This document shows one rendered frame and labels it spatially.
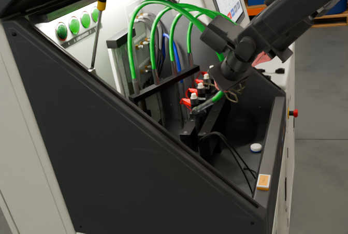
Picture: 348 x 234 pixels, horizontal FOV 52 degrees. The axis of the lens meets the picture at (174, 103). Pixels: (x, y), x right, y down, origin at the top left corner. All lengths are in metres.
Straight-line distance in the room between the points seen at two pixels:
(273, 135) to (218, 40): 0.49
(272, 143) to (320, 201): 1.29
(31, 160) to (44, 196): 0.13
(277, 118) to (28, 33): 0.83
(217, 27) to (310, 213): 1.70
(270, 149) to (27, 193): 0.75
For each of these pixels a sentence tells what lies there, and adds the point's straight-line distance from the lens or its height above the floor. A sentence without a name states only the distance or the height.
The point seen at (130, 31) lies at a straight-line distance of 1.13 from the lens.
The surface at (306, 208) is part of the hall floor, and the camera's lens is 2.34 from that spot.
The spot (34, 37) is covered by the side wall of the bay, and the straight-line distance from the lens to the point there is 0.89.
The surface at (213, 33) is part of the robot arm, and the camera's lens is 0.79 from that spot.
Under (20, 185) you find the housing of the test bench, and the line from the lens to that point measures 1.21.
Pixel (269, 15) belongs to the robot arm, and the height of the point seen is 1.42.
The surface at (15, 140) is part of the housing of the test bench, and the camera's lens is 1.10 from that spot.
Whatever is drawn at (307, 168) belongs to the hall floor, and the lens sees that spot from 2.65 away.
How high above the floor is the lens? 1.58
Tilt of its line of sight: 26 degrees down
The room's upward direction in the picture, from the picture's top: 9 degrees counter-clockwise
